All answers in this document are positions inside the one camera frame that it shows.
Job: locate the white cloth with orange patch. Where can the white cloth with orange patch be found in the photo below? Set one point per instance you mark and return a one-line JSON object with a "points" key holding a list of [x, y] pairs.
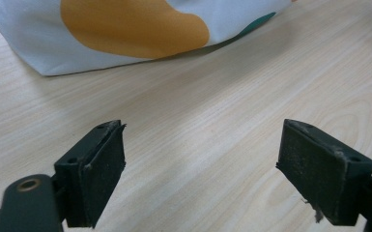
{"points": [[109, 32]]}

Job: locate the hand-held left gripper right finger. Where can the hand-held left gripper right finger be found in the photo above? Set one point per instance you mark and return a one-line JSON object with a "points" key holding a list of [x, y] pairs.
{"points": [[319, 174]]}

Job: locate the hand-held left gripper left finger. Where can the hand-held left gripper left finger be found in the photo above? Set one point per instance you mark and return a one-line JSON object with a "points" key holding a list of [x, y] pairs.
{"points": [[91, 180]]}

